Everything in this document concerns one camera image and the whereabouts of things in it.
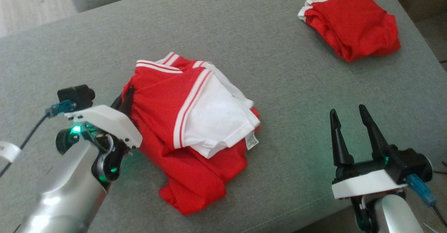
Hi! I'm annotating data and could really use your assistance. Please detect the grey sofa seat cushion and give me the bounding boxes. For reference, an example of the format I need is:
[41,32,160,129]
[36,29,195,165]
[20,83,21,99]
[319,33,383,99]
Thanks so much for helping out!
[0,0,447,233]

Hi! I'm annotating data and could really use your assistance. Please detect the blue camera connector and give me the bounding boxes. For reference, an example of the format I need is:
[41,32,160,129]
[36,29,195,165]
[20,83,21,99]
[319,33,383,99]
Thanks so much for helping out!
[405,174,438,207]
[45,100,78,118]

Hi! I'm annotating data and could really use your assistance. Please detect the white cable tag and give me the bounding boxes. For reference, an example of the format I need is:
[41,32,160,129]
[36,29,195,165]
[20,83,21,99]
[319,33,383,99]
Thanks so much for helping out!
[0,141,22,163]

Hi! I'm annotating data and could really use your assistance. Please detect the blue right camera connector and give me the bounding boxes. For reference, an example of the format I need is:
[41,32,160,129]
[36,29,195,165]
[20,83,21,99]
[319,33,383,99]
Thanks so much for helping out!
[405,174,438,207]

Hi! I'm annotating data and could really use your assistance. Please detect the red shorts with white stripes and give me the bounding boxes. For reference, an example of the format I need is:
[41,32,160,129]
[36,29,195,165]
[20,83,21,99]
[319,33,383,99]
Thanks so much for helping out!
[298,0,401,63]

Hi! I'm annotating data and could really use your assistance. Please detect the black camera cable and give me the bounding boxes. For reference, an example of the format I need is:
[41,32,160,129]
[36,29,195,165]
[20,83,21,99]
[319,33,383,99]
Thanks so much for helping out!
[0,113,50,178]
[431,204,447,227]

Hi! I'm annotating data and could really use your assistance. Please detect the black right camera cable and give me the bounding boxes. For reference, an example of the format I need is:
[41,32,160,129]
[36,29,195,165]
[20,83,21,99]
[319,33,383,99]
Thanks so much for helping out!
[431,204,447,227]

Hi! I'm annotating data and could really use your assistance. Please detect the black left camera cable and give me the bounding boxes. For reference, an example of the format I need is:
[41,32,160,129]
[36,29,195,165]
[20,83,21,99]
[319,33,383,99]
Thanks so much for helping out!
[0,113,50,178]

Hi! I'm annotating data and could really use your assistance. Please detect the red jersey with white sleeves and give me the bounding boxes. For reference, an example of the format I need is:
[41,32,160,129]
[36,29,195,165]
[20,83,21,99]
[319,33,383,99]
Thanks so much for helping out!
[120,51,262,216]

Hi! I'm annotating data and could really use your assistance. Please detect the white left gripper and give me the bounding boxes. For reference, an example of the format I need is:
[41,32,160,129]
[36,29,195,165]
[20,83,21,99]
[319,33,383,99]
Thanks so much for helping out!
[65,86,143,156]

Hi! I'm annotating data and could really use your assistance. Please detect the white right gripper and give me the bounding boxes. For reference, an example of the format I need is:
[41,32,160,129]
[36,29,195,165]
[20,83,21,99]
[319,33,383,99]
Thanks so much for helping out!
[329,104,409,201]

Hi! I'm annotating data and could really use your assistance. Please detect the blue left camera connector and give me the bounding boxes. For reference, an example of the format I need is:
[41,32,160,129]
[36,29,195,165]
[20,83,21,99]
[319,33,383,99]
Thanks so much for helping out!
[45,100,78,118]

